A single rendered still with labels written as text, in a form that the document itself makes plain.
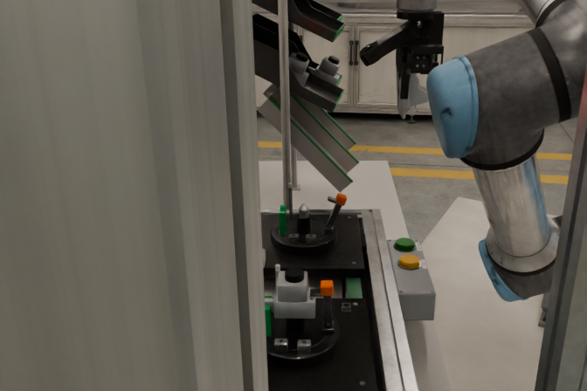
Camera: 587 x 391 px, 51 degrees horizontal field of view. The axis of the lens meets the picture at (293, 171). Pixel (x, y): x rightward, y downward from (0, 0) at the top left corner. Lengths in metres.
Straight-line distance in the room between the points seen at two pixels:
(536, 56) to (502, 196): 0.23
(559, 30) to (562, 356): 0.44
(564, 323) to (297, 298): 0.60
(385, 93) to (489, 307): 4.06
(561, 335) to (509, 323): 0.89
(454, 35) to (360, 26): 0.75
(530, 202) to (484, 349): 0.39
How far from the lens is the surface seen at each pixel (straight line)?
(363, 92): 5.28
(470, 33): 5.20
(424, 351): 1.19
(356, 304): 1.10
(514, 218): 0.94
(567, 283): 0.40
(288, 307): 0.96
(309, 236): 1.24
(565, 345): 0.41
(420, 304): 1.18
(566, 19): 0.79
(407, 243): 1.30
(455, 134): 0.74
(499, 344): 1.24
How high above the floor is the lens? 1.59
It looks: 22 degrees down
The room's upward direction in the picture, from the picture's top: 1 degrees counter-clockwise
